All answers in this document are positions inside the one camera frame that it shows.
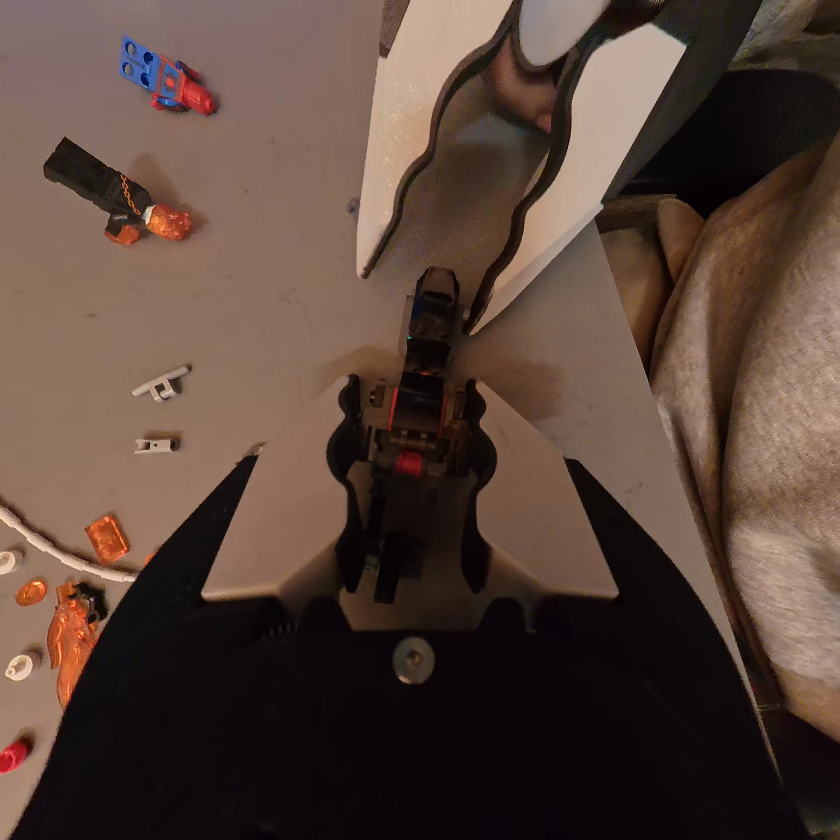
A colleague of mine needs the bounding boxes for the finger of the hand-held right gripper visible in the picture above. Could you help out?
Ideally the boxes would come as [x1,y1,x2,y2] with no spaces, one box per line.
[356,0,514,281]
[462,24,690,337]

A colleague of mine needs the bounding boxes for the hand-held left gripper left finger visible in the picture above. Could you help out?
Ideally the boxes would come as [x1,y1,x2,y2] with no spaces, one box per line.
[200,374,368,601]

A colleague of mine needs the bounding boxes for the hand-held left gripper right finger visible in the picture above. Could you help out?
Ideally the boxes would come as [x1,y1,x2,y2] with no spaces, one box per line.
[459,379,620,599]

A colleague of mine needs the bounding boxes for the black lego motorcycle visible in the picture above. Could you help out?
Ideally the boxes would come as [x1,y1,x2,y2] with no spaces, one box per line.
[361,266,475,605]

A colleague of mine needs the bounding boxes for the orange rectangular lego tile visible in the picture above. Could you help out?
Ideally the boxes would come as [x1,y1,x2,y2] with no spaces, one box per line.
[85,515,130,564]

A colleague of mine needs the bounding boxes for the grey lego wing piece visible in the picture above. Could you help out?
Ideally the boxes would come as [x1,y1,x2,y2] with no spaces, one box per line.
[131,365,193,403]

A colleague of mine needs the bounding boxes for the orange lego flame piece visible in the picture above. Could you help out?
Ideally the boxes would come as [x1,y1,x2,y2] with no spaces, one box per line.
[47,581,106,710]

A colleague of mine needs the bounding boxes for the person's right hand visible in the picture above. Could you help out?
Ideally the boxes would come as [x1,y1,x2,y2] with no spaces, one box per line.
[490,45,560,131]

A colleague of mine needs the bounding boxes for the red blue minifigure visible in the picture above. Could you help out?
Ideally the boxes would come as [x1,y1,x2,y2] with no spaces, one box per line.
[119,36,217,116]

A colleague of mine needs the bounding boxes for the person's grey sweater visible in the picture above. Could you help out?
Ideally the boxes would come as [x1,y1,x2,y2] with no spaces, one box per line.
[650,131,840,742]

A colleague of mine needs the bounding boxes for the orange flame minifigure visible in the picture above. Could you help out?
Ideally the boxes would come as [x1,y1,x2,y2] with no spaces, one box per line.
[42,136,193,245]

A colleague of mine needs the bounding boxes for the white lego chain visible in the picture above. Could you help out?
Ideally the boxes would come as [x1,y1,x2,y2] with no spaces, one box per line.
[0,504,139,584]

